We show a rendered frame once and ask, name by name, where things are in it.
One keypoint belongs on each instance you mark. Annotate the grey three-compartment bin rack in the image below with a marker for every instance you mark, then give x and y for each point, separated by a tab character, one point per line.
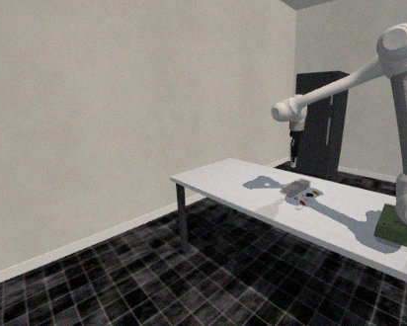
286	189

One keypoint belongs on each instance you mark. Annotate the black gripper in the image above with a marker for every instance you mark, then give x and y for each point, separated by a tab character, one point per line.
293	150

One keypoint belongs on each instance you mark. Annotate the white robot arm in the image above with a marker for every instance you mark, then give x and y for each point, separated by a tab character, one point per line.
391	51

